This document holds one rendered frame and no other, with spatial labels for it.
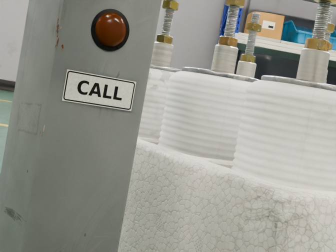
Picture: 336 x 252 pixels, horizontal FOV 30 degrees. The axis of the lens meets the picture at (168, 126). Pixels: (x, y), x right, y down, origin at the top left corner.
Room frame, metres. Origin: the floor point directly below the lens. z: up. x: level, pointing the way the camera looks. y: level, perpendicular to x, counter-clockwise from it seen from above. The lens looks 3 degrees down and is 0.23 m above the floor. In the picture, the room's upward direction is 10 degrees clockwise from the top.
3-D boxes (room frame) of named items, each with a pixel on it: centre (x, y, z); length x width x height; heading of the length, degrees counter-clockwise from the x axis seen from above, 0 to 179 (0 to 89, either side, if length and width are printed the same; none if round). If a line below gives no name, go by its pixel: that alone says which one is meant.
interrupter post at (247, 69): (0.75, -0.08, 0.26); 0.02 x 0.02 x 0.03
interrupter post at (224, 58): (0.59, -0.04, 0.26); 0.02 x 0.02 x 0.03
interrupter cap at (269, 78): (0.49, -0.10, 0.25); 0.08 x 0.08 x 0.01
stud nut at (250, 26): (0.75, -0.08, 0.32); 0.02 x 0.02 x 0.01; 46
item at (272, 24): (5.17, -0.63, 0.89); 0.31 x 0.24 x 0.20; 6
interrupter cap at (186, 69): (0.59, -0.04, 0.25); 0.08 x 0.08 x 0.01
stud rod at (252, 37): (0.75, -0.08, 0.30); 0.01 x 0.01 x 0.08
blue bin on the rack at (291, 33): (5.29, -1.04, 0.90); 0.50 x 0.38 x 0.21; 7
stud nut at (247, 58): (0.75, -0.08, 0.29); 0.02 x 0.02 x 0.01; 46
